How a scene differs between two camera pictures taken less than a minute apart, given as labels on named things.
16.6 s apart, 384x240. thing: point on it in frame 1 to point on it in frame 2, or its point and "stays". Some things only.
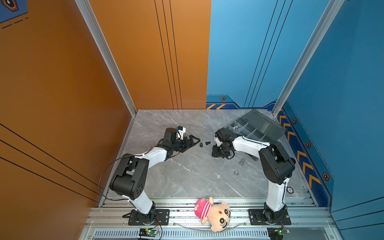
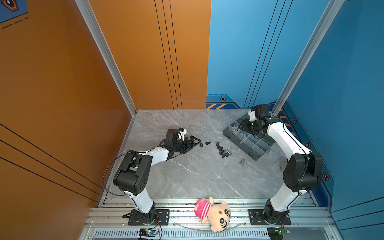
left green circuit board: (147, 232) stays
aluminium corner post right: (331, 13) stays
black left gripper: (186, 146) stays
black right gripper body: (220, 151) to (250, 127)
